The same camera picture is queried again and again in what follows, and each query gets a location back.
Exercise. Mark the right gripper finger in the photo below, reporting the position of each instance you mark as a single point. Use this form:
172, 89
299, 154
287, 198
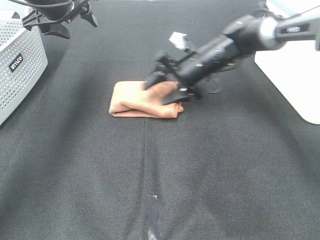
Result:
156, 77
176, 96

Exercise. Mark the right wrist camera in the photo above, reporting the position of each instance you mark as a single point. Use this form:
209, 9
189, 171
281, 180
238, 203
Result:
180, 41

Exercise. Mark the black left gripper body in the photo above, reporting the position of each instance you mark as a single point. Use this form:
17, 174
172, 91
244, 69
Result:
53, 12

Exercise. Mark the brown microfiber towel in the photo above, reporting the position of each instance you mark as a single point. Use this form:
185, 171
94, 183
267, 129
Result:
130, 99

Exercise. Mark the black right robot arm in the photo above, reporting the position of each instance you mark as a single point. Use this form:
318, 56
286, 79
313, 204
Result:
240, 39

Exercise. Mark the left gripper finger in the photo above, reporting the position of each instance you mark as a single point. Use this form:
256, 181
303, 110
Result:
58, 30
89, 17

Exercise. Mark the white plastic storage bin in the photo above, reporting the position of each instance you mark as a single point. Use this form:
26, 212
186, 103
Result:
294, 69

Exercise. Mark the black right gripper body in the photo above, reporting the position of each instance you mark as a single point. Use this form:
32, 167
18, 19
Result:
196, 66

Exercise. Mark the grey perforated plastic basket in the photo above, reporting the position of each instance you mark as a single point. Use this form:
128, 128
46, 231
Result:
22, 57

